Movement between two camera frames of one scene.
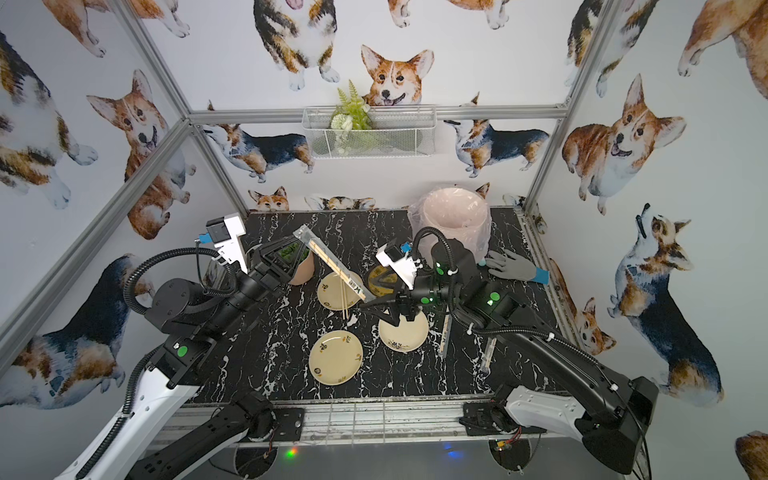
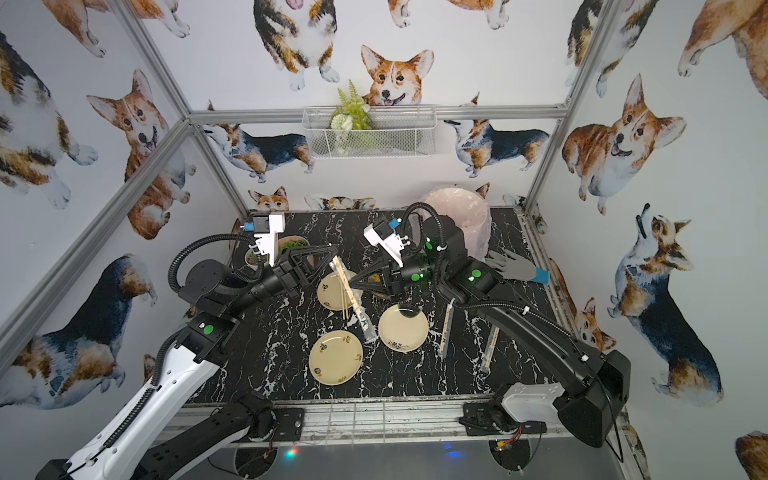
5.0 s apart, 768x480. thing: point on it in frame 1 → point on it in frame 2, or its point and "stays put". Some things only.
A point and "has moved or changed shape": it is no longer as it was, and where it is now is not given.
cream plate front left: (335, 357) stays put
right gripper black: (381, 301) → (396, 287)
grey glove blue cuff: (513, 265) stays put
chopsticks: (486, 361) stays put
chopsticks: (446, 333) stays put
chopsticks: (348, 277) has moved or changed shape
